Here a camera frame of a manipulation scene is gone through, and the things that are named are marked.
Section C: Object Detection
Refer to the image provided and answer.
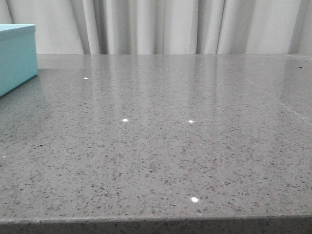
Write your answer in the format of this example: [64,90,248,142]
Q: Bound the grey pleated curtain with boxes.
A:
[0,0,312,55]

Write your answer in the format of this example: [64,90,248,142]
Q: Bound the light blue plastic box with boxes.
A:
[0,24,39,96]

